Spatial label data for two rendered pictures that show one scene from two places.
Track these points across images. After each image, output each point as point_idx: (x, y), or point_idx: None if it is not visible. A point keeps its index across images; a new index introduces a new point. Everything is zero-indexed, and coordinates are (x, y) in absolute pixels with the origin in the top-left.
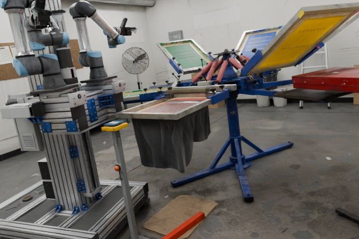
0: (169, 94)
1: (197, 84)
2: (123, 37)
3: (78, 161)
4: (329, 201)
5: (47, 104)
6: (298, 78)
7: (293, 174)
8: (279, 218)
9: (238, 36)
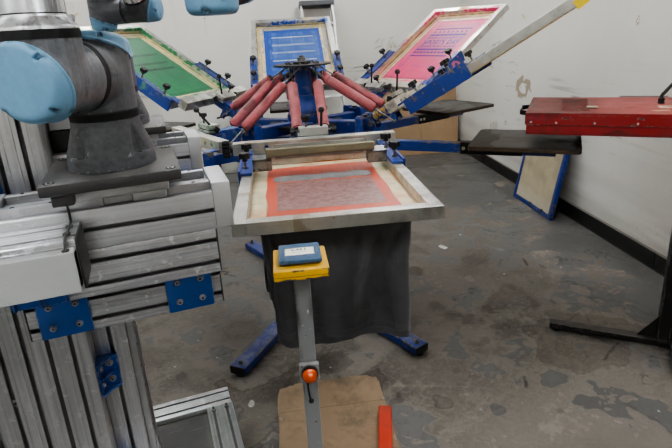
0: (268, 159)
1: (299, 132)
2: (160, 3)
3: (117, 398)
4: (521, 314)
5: (96, 228)
6: (541, 116)
7: (428, 285)
8: (495, 365)
9: (169, 30)
